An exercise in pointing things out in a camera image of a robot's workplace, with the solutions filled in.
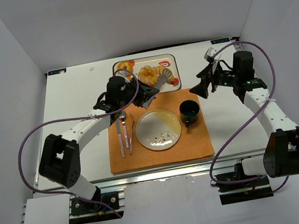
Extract strawberry print white tray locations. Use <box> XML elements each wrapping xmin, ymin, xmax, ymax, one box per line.
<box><xmin>110</xmin><ymin>52</ymin><xmax>183</xmax><ymax>102</ymax></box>

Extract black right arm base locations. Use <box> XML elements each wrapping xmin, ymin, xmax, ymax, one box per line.
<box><xmin>211</xmin><ymin>162</ymin><xmax>274</xmax><ymax>205</ymax></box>

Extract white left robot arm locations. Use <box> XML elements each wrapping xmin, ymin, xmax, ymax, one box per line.
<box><xmin>38</xmin><ymin>76</ymin><xmax>160</xmax><ymax>204</ymax></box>

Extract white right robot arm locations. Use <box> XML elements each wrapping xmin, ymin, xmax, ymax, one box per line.
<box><xmin>190</xmin><ymin>51</ymin><xmax>299</xmax><ymax>184</ymax></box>

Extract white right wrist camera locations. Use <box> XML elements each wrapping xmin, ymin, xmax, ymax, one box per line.
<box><xmin>204</xmin><ymin>47</ymin><xmax>217</xmax><ymax>63</ymax></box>

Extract metal serving tongs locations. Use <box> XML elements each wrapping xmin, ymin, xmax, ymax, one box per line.
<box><xmin>142</xmin><ymin>68</ymin><xmax>172</xmax><ymax>109</ymax></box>

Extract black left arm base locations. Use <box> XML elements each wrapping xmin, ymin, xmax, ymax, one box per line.
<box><xmin>69</xmin><ymin>191</ymin><xmax>124</xmax><ymax>224</ymax></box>

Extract sugar crusted round bread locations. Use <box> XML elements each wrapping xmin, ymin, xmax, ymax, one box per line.
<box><xmin>138</xmin><ymin>65</ymin><xmax>164</xmax><ymax>87</ymax></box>

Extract orange cloth placemat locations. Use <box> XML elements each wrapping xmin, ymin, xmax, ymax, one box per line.
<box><xmin>108</xmin><ymin>89</ymin><xmax>215</xmax><ymax>174</ymax></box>

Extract pink handled spoon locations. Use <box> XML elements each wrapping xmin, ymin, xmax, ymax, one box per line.
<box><xmin>120</xmin><ymin>111</ymin><xmax>129</xmax><ymax>149</ymax></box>

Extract pink handled fork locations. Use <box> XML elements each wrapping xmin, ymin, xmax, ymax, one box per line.
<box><xmin>129</xmin><ymin>113</ymin><xmax>135</xmax><ymax>155</ymax></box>

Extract pink handled knife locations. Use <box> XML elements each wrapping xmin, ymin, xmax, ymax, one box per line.
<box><xmin>115</xmin><ymin>119</ymin><xmax>125</xmax><ymax>158</ymax></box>

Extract cream ceramic plate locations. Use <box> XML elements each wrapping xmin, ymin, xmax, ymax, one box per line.
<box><xmin>135</xmin><ymin>109</ymin><xmax>182</xmax><ymax>151</ymax></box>

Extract oblong golden bread roll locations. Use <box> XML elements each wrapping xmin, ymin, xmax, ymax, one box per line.
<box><xmin>164</xmin><ymin>68</ymin><xmax>175</xmax><ymax>84</ymax></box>

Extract dark green mug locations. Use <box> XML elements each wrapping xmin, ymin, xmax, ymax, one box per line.
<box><xmin>179</xmin><ymin>100</ymin><xmax>200</xmax><ymax>127</ymax></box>

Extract far glazed bagel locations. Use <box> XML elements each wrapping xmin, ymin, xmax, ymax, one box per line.
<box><xmin>117</xmin><ymin>61</ymin><xmax>133</xmax><ymax>77</ymax></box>

